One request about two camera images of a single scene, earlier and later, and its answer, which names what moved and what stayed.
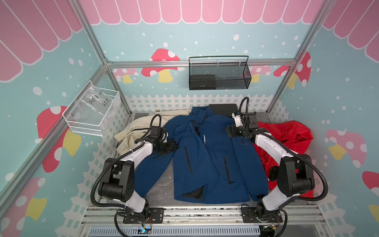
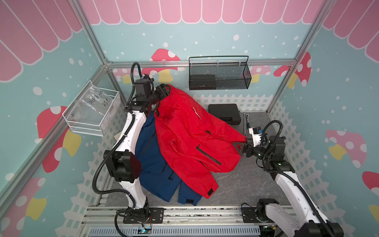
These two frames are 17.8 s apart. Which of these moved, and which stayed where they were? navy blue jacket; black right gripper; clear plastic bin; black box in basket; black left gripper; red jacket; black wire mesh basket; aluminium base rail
Moved: black left gripper; black right gripper; navy blue jacket; red jacket
Stayed: aluminium base rail; clear plastic bin; black wire mesh basket; black box in basket
